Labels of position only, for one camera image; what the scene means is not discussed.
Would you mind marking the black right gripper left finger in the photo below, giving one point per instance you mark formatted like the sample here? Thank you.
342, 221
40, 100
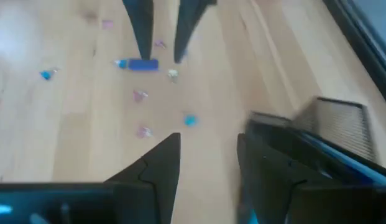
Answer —
133, 193

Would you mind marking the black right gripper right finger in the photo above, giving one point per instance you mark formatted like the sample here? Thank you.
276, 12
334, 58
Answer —
289, 202

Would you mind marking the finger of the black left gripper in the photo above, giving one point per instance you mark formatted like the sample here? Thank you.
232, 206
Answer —
189, 25
141, 25

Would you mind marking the pink binder clip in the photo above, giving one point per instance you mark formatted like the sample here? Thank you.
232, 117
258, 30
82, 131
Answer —
107, 24
160, 44
140, 96
144, 132

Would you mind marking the small purple blue clip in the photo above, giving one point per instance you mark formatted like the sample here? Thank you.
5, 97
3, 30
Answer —
143, 64

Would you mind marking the white binder clip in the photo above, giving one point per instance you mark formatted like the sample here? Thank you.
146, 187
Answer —
173, 75

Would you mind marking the teal binder clip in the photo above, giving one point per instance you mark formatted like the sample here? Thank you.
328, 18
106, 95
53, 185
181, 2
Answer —
190, 120

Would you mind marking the black mesh desk organizer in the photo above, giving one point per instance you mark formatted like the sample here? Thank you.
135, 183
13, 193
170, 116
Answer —
335, 124

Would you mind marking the black aluminium table frame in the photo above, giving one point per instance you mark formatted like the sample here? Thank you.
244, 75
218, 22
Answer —
360, 37

